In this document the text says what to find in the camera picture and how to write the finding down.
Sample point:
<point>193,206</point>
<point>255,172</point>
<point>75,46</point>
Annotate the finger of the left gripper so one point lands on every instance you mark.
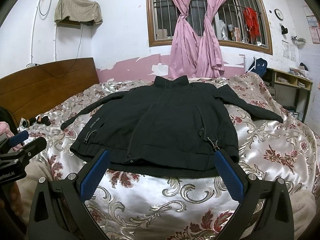
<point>31,149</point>
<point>17,139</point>

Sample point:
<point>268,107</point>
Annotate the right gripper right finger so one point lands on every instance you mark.
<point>264,204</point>

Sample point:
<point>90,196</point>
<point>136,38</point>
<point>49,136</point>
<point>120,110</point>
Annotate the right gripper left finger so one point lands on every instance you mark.
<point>58,209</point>

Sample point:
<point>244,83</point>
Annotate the black jacket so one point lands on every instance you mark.
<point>167,129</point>

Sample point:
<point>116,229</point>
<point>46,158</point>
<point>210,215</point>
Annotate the person left hand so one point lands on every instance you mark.
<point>5,133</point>

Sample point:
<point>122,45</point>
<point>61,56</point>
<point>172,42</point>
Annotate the small dark items on bed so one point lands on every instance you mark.
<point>44,120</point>

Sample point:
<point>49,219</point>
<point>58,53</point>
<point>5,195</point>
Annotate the wooden headboard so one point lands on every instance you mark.
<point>36,90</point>

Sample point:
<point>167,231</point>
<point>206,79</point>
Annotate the floral satin bedspread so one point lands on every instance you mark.
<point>134,206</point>

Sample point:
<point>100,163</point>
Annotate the wooden desk shelf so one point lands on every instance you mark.
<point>292,91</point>

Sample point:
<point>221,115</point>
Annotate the beige cloth covered shelf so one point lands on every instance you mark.
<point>83,11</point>

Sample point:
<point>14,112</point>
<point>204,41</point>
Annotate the navy blue backpack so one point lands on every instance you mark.
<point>259,67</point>

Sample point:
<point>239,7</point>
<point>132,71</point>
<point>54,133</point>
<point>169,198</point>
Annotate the pink right curtain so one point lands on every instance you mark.
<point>209,61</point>

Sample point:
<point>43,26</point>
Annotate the pink curtain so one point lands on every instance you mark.
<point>209,61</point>
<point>185,44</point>

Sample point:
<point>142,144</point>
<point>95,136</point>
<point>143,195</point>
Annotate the pink left curtain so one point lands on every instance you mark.
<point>185,44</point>

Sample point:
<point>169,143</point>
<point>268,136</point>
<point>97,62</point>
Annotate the red hanging garment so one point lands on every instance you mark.
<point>251,21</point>

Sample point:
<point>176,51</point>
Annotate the wall posters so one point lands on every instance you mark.
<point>313,24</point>

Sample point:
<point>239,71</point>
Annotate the round wall clock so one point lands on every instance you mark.
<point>279,14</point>

